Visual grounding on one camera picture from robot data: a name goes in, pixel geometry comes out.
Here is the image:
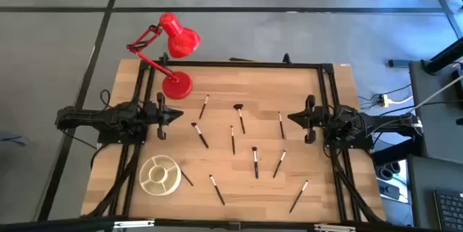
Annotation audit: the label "fan makeup brush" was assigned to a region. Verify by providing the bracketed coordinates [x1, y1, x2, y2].
[233, 103, 247, 135]

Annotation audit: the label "black keyboard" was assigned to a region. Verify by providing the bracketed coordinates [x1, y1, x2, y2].
[433, 189, 463, 232]

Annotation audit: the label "black pen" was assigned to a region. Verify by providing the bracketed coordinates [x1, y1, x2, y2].
[289, 179, 310, 214]

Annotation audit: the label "black headphones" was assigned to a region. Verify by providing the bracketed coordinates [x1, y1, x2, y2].
[375, 160, 402, 181]

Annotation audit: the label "silver metal bracket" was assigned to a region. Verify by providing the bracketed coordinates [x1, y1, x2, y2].
[113, 219, 156, 230]
[313, 223, 357, 232]

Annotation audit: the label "white cable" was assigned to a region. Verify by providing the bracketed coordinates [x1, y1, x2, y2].
[388, 75, 463, 114]

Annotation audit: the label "black aluminium table frame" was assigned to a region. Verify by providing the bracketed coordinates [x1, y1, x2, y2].
[86, 53, 388, 225]

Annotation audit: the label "red desk lamp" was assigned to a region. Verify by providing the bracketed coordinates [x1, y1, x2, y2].
[126, 12, 202, 100]

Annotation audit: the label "black cable bundle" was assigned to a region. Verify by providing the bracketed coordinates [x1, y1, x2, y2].
[327, 145, 385, 225]
[85, 143, 143, 219]

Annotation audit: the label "black floor cables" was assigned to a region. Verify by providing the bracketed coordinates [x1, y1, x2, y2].
[357, 83, 413, 112]

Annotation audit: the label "round-head makeup brush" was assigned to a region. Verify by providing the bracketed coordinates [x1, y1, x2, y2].
[191, 121, 210, 150]
[251, 146, 260, 180]

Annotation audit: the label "grey desk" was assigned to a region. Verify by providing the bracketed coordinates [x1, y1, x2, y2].
[407, 154, 463, 232]
[408, 60, 463, 161]

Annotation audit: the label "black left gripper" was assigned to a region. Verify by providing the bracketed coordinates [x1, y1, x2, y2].
[144, 92, 184, 141]

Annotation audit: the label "slim makeup brush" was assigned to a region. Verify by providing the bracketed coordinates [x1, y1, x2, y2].
[272, 149, 288, 179]
[208, 174, 226, 207]
[230, 125, 237, 156]
[198, 94, 211, 120]
[277, 111, 286, 140]
[180, 170, 195, 187]

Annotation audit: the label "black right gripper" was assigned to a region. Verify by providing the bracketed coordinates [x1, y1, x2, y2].
[287, 94, 328, 145]

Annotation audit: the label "round divided cream container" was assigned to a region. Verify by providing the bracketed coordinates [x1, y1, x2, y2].
[139, 155, 182, 197]

